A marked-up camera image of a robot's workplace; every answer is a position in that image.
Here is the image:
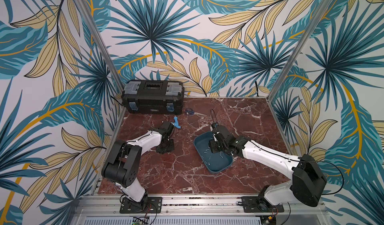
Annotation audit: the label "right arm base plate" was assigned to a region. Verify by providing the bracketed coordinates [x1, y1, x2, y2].
[238, 196, 285, 214]

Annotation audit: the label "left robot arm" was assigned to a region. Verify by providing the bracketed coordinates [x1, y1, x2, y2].
[102, 122, 174, 203]

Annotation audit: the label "blue handled scissors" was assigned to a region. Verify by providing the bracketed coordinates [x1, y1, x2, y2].
[185, 108, 206, 117]

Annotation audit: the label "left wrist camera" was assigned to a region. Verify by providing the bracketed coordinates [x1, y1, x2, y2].
[160, 121, 174, 137]

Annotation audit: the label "teal plastic storage tray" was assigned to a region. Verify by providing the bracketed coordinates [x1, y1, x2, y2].
[194, 132, 234, 174]

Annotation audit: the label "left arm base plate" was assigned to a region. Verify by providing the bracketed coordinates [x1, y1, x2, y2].
[119, 196, 163, 214]

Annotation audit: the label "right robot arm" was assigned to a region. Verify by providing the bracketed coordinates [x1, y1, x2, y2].
[209, 132, 327, 207]

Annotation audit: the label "aluminium front rail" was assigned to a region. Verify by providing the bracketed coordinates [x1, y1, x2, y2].
[74, 194, 329, 217]

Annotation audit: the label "blue toy drill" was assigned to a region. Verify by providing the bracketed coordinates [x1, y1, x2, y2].
[171, 116, 181, 129]

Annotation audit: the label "black plastic toolbox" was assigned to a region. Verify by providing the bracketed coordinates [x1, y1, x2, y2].
[122, 80, 185, 115]

